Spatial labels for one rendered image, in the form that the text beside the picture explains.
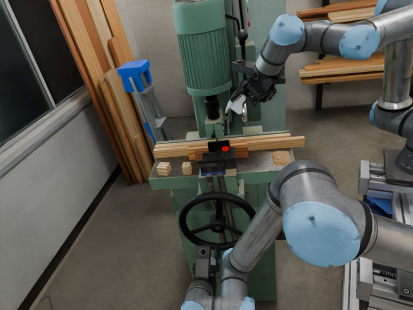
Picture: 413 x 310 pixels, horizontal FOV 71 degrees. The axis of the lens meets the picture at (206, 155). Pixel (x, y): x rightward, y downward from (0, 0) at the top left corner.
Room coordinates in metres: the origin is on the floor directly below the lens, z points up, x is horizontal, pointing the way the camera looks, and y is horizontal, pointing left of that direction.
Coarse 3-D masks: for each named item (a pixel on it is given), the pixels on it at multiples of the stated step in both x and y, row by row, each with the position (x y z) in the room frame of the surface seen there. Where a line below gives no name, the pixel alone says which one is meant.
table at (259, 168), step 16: (160, 160) 1.10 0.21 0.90; (176, 160) 1.08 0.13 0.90; (192, 160) 1.06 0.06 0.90; (240, 160) 0.99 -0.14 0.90; (256, 160) 0.97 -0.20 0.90; (272, 160) 0.95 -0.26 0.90; (160, 176) 0.98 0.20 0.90; (176, 176) 0.96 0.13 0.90; (192, 176) 0.94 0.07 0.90; (240, 176) 0.91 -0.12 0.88; (256, 176) 0.90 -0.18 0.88; (272, 176) 0.89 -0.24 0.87; (240, 192) 0.83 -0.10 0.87
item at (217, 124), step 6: (222, 114) 1.12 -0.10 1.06; (210, 120) 1.07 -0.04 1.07; (216, 120) 1.06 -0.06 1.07; (222, 120) 1.08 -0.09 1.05; (210, 126) 1.04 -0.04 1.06; (216, 126) 1.03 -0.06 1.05; (222, 126) 1.05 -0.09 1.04; (210, 132) 1.04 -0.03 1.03; (216, 132) 1.03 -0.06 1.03; (222, 132) 1.03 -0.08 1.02
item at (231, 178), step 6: (228, 174) 0.83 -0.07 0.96; (234, 174) 0.82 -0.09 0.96; (204, 180) 0.83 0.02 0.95; (216, 180) 0.83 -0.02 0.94; (228, 180) 0.82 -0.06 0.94; (234, 180) 0.82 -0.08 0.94; (204, 186) 0.84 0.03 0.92; (216, 186) 0.83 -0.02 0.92; (228, 186) 0.82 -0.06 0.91; (234, 186) 0.82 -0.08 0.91; (204, 192) 0.84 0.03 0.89; (228, 192) 0.82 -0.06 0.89; (234, 192) 0.82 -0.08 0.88
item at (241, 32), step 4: (240, 32) 0.93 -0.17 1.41; (244, 32) 0.93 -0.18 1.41; (240, 36) 0.93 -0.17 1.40; (244, 36) 0.93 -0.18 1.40; (240, 40) 0.93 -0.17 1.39; (244, 40) 0.93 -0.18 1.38; (244, 44) 0.97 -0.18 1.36; (244, 48) 0.98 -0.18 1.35; (244, 52) 0.99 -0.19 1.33; (244, 56) 1.01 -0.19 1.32; (244, 76) 1.11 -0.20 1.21; (244, 80) 1.13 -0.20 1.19; (240, 84) 1.20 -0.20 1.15; (244, 92) 1.17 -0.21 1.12
